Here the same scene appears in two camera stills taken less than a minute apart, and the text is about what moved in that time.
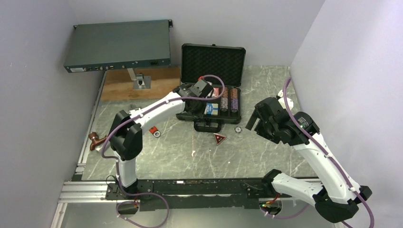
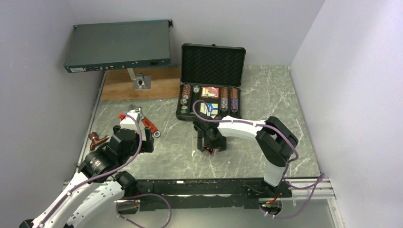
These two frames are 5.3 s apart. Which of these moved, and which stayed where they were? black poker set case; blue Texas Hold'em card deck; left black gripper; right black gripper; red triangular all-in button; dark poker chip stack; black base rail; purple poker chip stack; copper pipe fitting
Moved: left black gripper; right black gripper; red triangular all-in button
Stayed: blue Texas Hold'em card deck; black base rail; dark poker chip stack; purple poker chip stack; black poker set case; copper pipe fitting
